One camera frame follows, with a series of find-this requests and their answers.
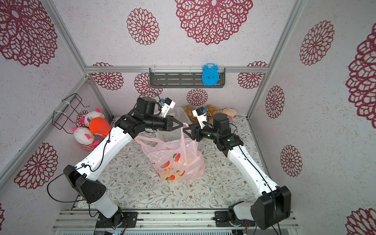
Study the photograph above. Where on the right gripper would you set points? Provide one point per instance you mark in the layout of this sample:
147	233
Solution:
195	132

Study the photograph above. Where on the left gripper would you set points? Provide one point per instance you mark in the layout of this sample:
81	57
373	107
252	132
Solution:
170	123

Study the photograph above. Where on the pink plastic bag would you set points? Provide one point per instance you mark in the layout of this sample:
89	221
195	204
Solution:
175	160

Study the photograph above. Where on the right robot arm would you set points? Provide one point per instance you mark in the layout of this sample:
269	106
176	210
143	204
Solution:
273	203

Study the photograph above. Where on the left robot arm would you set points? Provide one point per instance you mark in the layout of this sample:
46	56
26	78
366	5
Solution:
83	177

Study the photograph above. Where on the white plastic basket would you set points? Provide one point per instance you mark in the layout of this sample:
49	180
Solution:
180	115

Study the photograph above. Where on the brown teddy bear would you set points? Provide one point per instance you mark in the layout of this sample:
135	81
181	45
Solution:
208	110

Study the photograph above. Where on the small doll blue outfit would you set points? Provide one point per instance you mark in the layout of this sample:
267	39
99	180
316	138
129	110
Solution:
231	113

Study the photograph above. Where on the blue alarm clock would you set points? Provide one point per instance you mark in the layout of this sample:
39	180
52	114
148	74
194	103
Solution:
210	75

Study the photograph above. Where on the red plush toy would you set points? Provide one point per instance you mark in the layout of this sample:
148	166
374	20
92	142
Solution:
100	126

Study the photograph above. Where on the white pink plush upper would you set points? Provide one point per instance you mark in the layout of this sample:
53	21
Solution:
84	117

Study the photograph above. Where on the white pink plush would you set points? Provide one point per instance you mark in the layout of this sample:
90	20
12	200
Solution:
86	138
84	117

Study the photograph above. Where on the white pink plush lower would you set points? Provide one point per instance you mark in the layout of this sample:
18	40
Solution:
86	138

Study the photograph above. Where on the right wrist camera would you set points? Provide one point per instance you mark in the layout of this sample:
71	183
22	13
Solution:
201	115

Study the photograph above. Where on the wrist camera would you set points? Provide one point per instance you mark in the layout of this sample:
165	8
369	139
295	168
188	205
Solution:
201	115
167	104

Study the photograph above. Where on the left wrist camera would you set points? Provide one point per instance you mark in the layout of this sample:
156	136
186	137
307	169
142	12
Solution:
167	104

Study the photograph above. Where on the grey wall shelf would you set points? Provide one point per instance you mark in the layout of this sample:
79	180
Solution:
176	80

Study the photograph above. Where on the black wire rack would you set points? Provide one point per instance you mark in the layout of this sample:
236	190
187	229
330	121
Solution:
69	117

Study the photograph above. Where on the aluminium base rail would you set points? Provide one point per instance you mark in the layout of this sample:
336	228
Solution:
154	219

